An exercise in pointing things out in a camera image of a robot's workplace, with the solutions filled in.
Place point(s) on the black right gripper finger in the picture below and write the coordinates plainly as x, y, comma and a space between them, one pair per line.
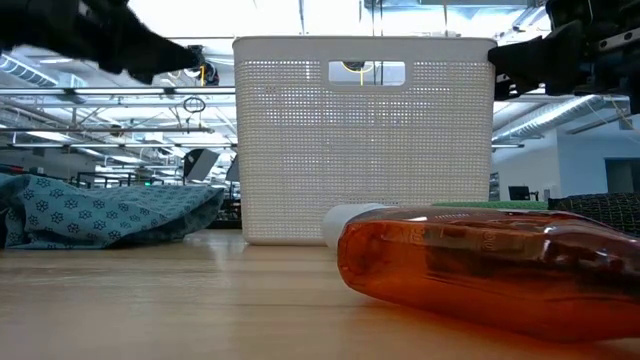
550, 60
504, 91

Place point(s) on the teal patterned cloth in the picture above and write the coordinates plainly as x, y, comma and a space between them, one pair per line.
100, 215

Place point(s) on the amber pill bottle white cap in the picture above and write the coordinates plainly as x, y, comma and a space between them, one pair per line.
475, 275

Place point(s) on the white perforated plastic basket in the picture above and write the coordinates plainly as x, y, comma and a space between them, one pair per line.
300, 150

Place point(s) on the small black monitor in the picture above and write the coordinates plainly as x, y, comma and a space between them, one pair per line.
519, 193

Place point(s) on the studio softbox light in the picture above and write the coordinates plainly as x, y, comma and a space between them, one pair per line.
200, 164

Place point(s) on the white ceiling duct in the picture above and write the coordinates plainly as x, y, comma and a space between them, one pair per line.
545, 117

